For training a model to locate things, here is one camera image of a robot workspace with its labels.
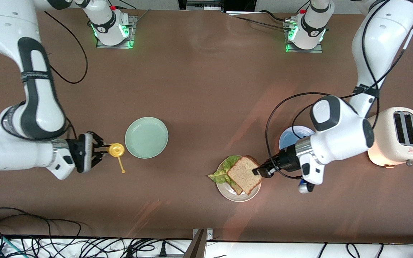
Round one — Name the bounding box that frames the yellow mustard squeeze bottle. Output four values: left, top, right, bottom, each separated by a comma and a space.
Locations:
108, 143, 125, 173

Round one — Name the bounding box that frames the brown bread slice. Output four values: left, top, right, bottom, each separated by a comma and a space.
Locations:
227, 155, 262, 196
230, 181, 246, 196

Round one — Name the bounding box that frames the green lettuce leaf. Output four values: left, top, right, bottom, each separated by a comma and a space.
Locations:
208, 156, 241, 185

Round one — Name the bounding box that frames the beige plate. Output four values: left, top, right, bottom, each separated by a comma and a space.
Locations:
215, 156, 262, 202

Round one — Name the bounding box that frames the blue plate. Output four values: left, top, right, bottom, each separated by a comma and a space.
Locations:
279, 125, 315, 151

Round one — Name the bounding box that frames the mint green plate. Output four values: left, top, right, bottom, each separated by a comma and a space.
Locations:
125, 117, 169, 159

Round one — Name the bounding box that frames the white two-slot toaster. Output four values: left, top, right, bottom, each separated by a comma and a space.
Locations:
367, 107, 413, 168

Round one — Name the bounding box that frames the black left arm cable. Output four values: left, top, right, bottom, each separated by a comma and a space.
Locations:
266, 0, 413, 180

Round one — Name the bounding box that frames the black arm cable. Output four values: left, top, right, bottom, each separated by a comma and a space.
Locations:
266, 0, 413, 180
44, 11, 89, 85

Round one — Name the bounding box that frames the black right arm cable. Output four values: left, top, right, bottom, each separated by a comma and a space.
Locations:
44, 11, 89, 85

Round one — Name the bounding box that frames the aluminium frame post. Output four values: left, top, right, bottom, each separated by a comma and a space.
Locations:
182, 229, 214, 258

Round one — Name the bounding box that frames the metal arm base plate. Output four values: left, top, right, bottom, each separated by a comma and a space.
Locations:
96, 15, 137, 49
285, 20, 323, 53

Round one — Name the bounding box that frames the black base supply cable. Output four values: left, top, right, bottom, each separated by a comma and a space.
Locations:
226, 10, 295, 30

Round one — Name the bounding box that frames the black equipment frame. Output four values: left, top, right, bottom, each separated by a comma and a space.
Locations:
178, 0, 256, 11

